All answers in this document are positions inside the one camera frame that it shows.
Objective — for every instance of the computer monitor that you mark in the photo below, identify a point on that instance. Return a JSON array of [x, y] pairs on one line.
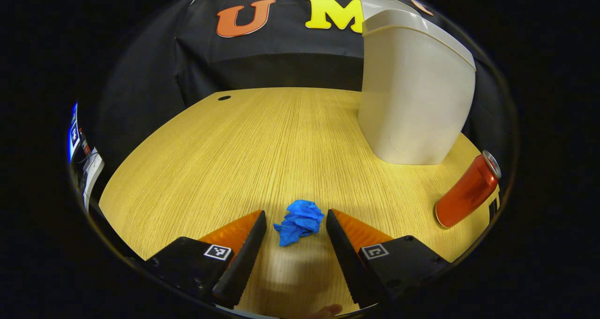
[[73, 138]]

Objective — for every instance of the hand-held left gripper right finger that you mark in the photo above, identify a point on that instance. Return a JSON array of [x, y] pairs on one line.
[[347, 258]]

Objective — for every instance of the white desktop garbage bin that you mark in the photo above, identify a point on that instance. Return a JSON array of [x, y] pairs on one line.
[[412, 98]]

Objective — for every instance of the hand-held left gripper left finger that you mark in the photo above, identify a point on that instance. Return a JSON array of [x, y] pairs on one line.
[[241, 262]]

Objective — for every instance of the white side table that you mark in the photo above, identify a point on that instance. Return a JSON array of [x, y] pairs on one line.
[[93, 173]]

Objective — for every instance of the red pop can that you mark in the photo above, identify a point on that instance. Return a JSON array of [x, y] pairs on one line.
[[466, 192]]

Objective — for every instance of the blue paper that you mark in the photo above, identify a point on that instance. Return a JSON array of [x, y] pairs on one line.
[[300, 223]]

